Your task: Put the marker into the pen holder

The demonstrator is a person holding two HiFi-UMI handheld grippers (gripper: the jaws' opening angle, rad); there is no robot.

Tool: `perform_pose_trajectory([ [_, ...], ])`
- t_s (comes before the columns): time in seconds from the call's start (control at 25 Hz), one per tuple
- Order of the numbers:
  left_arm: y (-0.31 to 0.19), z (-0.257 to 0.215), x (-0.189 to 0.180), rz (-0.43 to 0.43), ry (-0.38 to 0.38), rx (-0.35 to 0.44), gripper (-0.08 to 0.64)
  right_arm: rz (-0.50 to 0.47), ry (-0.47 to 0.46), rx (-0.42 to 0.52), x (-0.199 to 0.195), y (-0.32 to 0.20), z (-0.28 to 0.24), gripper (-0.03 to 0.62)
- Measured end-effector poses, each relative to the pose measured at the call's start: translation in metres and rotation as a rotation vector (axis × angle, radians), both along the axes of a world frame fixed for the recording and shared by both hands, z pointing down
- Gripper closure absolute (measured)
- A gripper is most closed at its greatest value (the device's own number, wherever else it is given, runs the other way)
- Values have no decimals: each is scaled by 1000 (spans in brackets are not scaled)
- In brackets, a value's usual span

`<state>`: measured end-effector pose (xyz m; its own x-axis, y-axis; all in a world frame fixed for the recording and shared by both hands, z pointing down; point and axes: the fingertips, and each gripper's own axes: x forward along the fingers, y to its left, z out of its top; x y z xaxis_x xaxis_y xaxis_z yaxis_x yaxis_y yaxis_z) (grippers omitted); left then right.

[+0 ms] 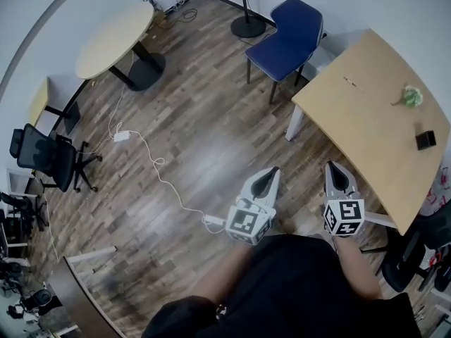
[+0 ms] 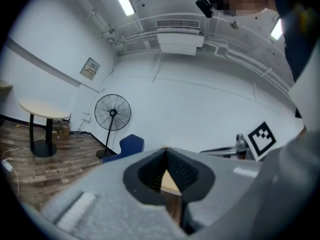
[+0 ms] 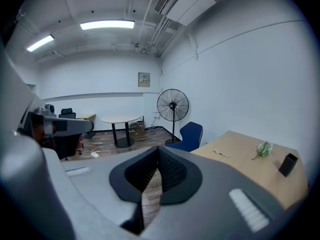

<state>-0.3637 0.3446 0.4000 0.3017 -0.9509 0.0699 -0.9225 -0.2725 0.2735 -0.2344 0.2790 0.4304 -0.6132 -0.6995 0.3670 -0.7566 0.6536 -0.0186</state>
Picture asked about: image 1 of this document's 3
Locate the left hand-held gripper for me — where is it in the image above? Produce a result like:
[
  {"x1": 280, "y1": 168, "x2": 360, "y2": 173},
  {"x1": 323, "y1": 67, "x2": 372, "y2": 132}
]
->
[{"x1": 225, "y1": 166, "x2": 282, "y2": 247}]

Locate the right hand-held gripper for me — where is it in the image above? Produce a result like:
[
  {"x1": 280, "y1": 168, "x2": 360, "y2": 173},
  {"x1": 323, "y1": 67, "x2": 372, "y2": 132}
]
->
[{"x1": 322, "y1": 161, "x2": 366, "y2": 238}]

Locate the black square pen holder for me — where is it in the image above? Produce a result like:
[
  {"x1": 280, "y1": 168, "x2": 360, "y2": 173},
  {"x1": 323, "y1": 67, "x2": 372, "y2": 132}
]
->
[{"x1": 414, "y1": 130, "x2": 437, "y2": 151}]

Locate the person's left forearm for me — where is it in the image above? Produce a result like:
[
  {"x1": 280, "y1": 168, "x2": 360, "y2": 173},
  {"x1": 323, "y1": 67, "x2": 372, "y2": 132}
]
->
[{"x1": 190, "y1": 239, "x2": 255, "y2": 308}]

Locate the person's right forearm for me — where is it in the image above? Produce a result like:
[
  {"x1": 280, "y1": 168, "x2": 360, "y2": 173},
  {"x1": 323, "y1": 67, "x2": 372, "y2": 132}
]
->
[{"x1": 333, "y1": 235, "x2": 385, "y2": 301}]

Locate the white table leg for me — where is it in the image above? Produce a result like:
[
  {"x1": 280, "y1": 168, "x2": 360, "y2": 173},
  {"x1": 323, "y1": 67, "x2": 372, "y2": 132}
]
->
[
  {"x1": 284, "y1": 104, "x2": 304, "y2": 142},
  {"x1": 362, "y1": 211, "x2": 398, "y2": 229}
]

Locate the white power adapter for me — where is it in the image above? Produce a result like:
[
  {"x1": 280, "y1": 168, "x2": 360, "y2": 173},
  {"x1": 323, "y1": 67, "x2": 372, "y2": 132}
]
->
[{"x1": 201, "y1": 214, "x2": 227, "y2": 234}]

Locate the person's black shirt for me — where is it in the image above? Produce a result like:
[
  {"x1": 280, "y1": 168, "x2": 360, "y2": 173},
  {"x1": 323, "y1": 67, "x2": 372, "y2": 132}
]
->
[{"x1": 140, "y1": 232, "x2": 424, "y2": 338}]

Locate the green leafy toy vegetable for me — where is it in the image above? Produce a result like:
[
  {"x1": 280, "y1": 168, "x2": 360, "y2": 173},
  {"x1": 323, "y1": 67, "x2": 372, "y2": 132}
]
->
[{"x1": 390, "y1": 84, "x2": 425, "y2": 109}]

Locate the white box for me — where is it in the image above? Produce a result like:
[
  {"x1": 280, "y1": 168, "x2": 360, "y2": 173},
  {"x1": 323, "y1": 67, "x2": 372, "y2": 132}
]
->
[{"x1": 301, "y1": 44, "x2": 335, "y2": 82}]

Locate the blue padded chair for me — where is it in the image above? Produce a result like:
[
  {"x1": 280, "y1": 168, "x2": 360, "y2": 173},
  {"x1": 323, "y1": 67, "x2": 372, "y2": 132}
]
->
[{"x1": 245, "y1": 0, "x2": 325, "y2": 105}]

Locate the black standing floor fan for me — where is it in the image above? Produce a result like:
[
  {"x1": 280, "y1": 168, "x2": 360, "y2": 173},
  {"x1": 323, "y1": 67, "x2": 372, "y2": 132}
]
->
[{"x1": 198, "y1": 0, "x2": 268, "y2": 39}]

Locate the oval wooden table black base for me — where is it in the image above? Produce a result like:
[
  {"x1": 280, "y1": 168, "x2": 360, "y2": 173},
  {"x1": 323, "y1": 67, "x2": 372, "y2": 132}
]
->
[{"x1": 75, "y1": 3, "x2": 167, "y2": 92}]

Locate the dark table with white legs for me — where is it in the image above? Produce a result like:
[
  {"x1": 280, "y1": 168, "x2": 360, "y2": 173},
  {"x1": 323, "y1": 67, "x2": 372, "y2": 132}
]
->
[{"x1": 47, "y1": 245, "x2": 127, "y2": 338}]

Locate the black mesh office chair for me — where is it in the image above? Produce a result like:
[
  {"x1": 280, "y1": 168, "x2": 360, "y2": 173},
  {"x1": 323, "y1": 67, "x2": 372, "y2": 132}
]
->
[{"x1": 9, "y1": 123, "x2": 104, "y2": 194}]

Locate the small yellow side table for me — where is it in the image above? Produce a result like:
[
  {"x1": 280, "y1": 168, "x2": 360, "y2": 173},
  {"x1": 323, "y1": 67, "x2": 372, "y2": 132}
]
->
[{"x1": 27, "y1": 77, "x2": 82, "y2": 136}]

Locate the black swivel chair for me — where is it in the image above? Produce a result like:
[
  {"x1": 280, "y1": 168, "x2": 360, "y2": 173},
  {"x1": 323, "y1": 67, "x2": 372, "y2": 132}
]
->
[{"x1": 0, "y1": 191, "x2": 49, "y2": 232}]

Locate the white power cable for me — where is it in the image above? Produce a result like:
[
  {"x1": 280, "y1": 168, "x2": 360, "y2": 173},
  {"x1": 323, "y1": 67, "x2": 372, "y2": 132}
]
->
[
  {"x1": 106, "y1": 49, "x2": 137, "y2": 137},
  {"x1": 128, "y1": 130, "x2": 212, "y2": 222}
]

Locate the black coiled cable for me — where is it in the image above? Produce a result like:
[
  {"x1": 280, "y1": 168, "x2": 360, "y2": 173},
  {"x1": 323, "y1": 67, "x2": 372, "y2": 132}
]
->
[{"x1": 165, "y1": 7, "x2": 199, "y2": 27}]

